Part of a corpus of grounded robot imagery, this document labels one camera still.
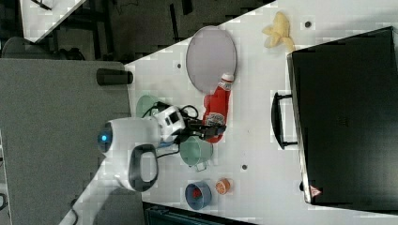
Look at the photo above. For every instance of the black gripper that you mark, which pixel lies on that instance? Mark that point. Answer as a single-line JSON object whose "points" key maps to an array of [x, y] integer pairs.
{"points": [[193, 127]]}

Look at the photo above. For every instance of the red plush ketchup bottle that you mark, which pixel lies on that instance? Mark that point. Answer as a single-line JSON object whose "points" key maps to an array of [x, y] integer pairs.
{"points": [[217, 106]]}

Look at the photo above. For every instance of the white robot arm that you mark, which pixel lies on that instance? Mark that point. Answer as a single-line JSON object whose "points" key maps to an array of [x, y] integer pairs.
{"points": [[124, 142]]}

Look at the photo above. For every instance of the light purple round plate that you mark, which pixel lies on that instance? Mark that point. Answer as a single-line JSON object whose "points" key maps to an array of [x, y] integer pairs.
{"points": [[210, 54]]}

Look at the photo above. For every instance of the green mug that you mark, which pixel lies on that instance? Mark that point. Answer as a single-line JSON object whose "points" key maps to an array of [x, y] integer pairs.
{"points": [[196, 153]]}

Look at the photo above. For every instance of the orange slice toy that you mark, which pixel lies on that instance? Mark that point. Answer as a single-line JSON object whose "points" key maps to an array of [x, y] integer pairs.
{"points": [[222, 186]]}

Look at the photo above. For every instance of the red toy in cup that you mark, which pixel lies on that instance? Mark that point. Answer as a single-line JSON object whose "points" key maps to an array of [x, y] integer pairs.
{"points": [[196, 193]]}

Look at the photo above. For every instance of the blue cup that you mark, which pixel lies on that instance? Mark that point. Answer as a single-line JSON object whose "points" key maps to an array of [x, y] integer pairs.
{"points": [[200, 203]]}

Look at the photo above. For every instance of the green perforated colander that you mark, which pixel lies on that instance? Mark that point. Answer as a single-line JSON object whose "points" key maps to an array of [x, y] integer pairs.
{"points": [[147, 106]]}

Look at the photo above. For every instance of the black cylinder on table edge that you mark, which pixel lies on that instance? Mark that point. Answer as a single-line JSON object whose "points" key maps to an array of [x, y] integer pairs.
{"points": [[107, 76]]}

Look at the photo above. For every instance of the yellow peeled banana toy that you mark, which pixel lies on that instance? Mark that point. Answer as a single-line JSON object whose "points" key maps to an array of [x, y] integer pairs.
{"points": [[279, 32]]}

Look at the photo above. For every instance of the silver black toaster oven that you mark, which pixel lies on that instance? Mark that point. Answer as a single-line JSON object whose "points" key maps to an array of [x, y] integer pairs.
{"points": [[344, 95]]}

